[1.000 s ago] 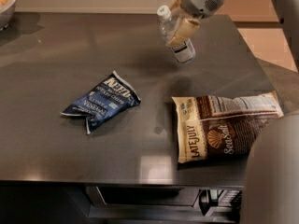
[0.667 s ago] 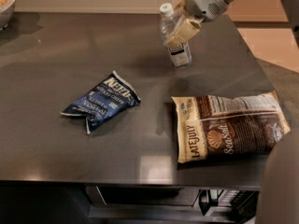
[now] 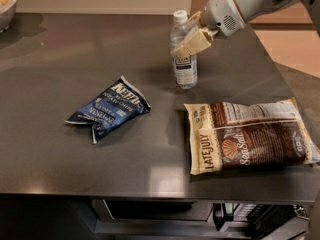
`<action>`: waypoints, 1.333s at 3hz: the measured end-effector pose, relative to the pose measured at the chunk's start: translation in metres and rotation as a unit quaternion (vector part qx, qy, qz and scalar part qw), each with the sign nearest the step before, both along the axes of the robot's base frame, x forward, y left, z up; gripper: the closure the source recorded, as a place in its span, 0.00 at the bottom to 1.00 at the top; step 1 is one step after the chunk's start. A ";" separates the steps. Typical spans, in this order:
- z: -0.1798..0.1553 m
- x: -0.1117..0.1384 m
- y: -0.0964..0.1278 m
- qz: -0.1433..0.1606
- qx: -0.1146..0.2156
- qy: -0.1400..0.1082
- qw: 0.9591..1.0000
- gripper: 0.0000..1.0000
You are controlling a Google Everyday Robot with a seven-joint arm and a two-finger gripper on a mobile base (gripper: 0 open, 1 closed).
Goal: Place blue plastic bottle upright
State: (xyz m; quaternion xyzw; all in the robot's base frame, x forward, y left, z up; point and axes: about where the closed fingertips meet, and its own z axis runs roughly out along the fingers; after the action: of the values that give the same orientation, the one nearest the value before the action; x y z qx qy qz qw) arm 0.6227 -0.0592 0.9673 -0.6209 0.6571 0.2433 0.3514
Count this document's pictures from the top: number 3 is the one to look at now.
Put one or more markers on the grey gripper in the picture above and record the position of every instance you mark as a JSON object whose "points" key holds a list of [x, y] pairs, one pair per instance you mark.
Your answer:
{"points": [[220, 14]]}

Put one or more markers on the clear plastic water bottle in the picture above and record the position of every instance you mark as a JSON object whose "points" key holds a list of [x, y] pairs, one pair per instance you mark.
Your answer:
{"points": [[185, 69]]}

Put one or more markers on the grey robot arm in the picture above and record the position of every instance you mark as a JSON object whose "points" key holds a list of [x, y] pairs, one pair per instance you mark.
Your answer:
{"points": [[251, 9]]}

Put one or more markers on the blue Kettle chips bag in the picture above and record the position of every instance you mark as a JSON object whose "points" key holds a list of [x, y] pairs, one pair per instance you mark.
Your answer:
{"points": [[113, 107]]}

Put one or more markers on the brown Late July chips bag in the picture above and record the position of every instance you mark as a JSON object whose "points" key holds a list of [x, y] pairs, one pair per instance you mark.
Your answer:
{"points": [[225, 136]]}

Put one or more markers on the metal bowl with fruit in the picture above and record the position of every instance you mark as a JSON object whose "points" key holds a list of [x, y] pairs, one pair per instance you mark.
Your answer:
{"points": [[7, 12]]}

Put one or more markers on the black microwave under counter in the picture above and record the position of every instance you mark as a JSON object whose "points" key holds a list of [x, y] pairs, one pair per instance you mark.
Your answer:
{"points": [[201, 219]]}

